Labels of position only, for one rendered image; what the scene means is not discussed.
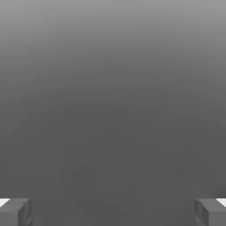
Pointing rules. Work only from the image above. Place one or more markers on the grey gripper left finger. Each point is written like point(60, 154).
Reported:
point(12, 211)

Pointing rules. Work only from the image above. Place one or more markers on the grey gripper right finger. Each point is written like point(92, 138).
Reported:
point(213, 212)

